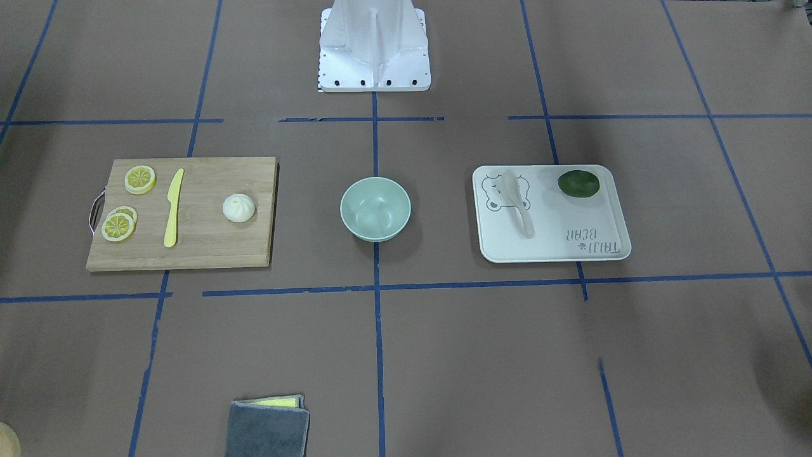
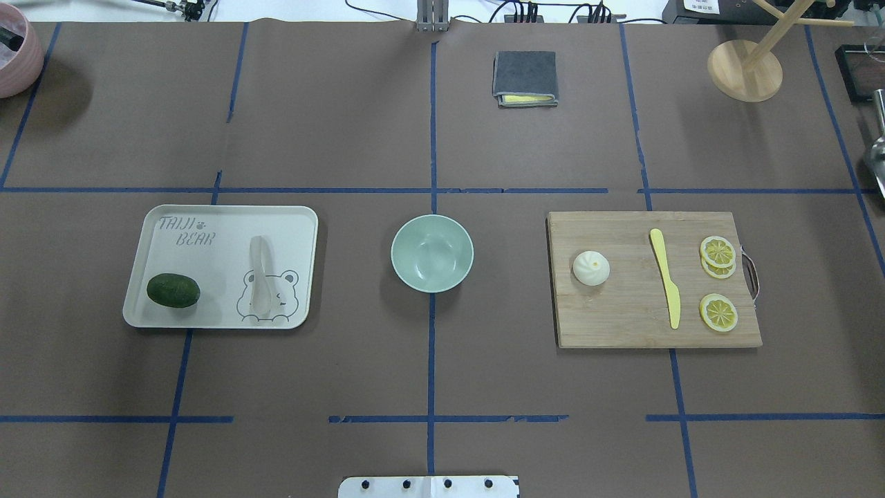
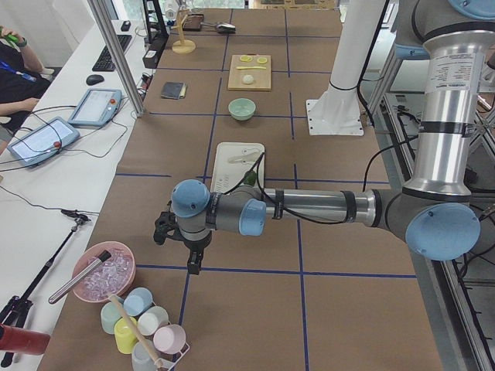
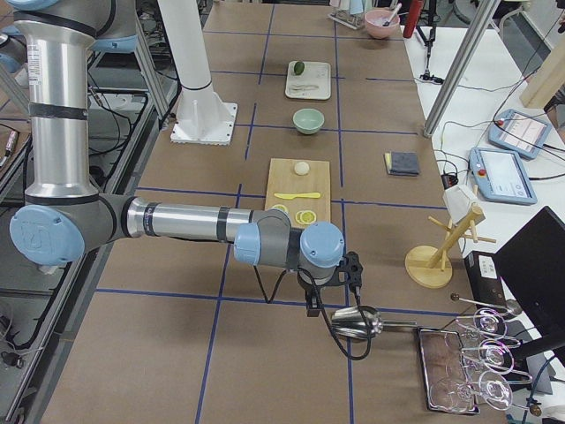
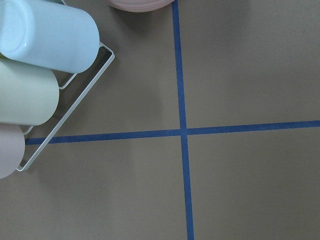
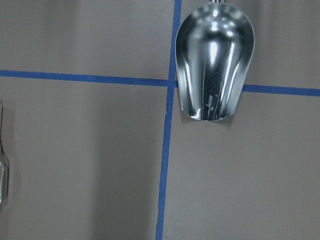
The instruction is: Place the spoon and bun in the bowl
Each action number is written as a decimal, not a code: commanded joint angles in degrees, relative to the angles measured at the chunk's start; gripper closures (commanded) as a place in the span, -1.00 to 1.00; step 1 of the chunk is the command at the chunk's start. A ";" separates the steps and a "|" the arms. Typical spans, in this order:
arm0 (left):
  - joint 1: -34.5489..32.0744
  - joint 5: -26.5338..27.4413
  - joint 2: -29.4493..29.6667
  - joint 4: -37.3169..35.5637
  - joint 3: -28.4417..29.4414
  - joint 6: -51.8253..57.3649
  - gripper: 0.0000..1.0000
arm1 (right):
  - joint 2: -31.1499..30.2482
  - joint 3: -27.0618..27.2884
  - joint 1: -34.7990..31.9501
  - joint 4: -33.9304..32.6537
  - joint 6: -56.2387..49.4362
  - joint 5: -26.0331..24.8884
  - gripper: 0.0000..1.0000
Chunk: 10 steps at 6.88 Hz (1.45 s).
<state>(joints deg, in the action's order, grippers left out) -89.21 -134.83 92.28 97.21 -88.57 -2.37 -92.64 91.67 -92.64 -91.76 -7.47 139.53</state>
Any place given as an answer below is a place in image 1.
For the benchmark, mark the white steamed bun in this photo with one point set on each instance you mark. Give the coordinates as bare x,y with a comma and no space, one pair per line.
238,208

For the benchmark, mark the lemon slice behind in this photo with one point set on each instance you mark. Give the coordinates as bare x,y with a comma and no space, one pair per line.
127,210

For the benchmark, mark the lemon slice top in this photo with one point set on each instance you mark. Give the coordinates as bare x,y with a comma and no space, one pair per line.
139,179

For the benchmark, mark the bamboo cutting board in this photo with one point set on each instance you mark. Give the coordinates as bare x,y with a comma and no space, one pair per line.
206,239

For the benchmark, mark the lemon slice front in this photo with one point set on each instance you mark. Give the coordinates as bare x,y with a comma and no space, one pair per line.
118,227

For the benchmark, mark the yellow plastic knife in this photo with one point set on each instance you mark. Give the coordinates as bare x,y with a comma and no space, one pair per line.
173,197

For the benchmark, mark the grey yellow folded cloth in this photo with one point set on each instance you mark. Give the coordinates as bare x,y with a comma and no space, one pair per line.
269,426

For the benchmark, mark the white bear tray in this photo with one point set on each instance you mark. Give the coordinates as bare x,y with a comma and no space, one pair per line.
567,229

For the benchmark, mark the lemon slice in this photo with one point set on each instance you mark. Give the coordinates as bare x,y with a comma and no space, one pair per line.
127,210
118,227
139,179

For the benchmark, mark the white plastic spoon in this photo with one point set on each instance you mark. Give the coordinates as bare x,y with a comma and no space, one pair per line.
511,191

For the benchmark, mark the light green bowl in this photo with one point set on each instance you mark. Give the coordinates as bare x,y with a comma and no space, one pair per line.
375,209

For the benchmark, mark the wooden round object corner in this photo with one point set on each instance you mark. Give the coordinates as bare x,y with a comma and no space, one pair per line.
10,445

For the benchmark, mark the dark green avocado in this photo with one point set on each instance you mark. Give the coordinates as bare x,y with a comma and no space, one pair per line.
579,183

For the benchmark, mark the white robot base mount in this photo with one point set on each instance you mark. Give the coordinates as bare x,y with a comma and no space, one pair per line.
373,46

